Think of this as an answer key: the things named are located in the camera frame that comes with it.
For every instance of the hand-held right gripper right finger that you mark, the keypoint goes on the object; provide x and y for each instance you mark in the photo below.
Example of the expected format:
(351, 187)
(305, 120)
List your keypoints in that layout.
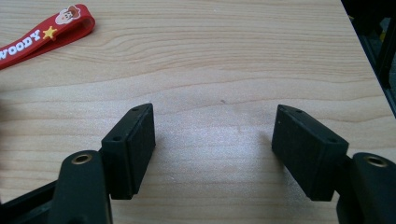
(306, 155)

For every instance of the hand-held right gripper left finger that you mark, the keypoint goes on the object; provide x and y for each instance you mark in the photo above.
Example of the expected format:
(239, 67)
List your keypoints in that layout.
(128, 155)

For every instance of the black metal stand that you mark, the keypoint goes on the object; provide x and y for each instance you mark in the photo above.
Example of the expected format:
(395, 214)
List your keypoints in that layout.
(378, 40)

